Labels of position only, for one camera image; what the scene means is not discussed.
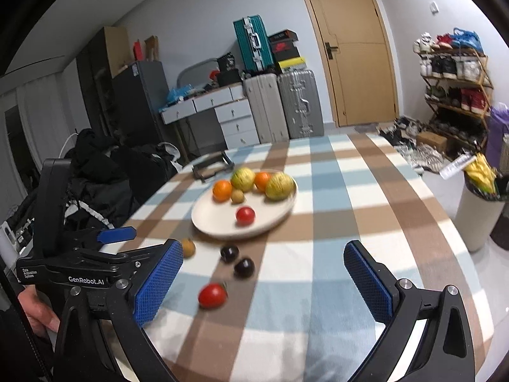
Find brown longan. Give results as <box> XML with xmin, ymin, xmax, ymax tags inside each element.
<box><xmin>230</xmin><ymin>189</ymin><xmax>245</xmax><ymax>204</ymax></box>
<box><xmin>181</xmin><ymin>239</ymin><xmax>196</xmax><ymax>259</ymax></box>

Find red tomato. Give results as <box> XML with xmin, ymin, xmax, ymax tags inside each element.
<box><xmin>198</xmin><ymin>283</ymin><xmax>228</xmax><ymax>309</ymax></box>
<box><xmin>235</xmin><ymin>206</ymin><xmax>255</xmax><ymax>227</ymax></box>

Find dark cherry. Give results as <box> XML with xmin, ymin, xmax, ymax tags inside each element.
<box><xmin>234</xmin><ymin>257</ymin><xmax>255</xmax><ymax>279</ymax></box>
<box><xmin>220</xmin><ymin>245</ymin><xmax>240</xmax><ymax>264</ymax></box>

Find orange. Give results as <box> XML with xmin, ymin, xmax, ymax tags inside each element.
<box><xmin>212</xmin><ymin>180</ymin><xmax>233</xmax><ymax>203</ymax></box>
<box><xmin>254</xmin><ymin>172</ymin><xmax>272</xmax><ymax>193</ymax></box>

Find green guava fruit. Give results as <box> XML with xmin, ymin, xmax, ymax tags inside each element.
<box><xmin>230</xmin><ymin>167</ymin><xmax>256</xmax><ymax>192</ymax></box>

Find yellow guava fruit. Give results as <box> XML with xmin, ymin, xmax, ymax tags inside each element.
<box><xmin>265</xmin><ymin>172</ymin><xmax>295</xmax><ymax>201</ymax></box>

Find person's left hand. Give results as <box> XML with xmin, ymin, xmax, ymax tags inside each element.
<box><xmin>18</xmin><ymin>286</ymin><xmax>60</xmax><ymax>337</ymax></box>

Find black clothes pile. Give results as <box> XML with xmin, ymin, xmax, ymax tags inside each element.
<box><xmin>64</xmin><ymin>129</ymin><xmax>178</xmax><ymax>235</ymax></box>

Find dark grey refrigerator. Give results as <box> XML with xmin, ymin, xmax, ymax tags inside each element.
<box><xmin>113</xmin><ymin>60</ymin><xmax>176</xmax><ymax>147</ymax></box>

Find checkered tablecloth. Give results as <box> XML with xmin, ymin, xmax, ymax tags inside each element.
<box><xmin>99</xmin><ymin>131</ymin><xmax>494</xmax><ymax>382</ymax></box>

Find white trash bin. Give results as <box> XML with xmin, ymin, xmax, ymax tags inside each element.
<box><xmin>454</xmin><ymin>153</ymin><xmax>508</xmax><ymax>253</ymax></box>

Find cream round plate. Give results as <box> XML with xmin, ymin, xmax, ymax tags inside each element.
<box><xmin>191</xmin><ymin>170</ymin><xmax>298</xmax><ymax>241</ymax></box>

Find white drawer desk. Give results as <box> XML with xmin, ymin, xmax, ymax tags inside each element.
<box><xmin>160</xmin><ymin>83</ymin><xmax>260</xmax><ymax>158</ymax></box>

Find cardboard box on floor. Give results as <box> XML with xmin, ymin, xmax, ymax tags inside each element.
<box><xmin>416</xmin><ymin>131</ymin><xmax>448</xmax><ymax>153</ymax></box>

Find beige suitcase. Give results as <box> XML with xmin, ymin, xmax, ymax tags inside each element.
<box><xmin>243</xmin><ymin>73</ymin><xmax>289</xmax><ymax>143</ymax></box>

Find silver suitcase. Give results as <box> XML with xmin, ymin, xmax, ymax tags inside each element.
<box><xmin>277</xmin><ymin>70</ymin><xmax>324</xmax><ymax>139</ymax></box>

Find purple bag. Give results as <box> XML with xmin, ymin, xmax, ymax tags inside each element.
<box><xmin>486</xmin><ymin>103</ymin><xmax>508</xmax><ymax>166</ymax></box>

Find teal suitcase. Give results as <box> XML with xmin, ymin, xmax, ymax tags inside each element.
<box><xmin>233</xmin><ymin>15</ymin><xmax>274</xmax><ymax>73</ymax></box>

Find stacked shoe boxes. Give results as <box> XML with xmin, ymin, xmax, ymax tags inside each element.
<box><xmin>268</xmin><ymin>29</ymin><xmax>307</xmax><ymax>74</ymax></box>

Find wooden shoe rack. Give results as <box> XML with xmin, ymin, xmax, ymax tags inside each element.
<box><xmin>412</xmin><ymin>28</ymin><xmax>494</xmax><ymax>152</ymax></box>

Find wooden door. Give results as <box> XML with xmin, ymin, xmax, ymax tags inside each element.
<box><xmin>304</xmin><ymin>0</ymin><xmax>399</xmax><ymax>126</ymax></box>

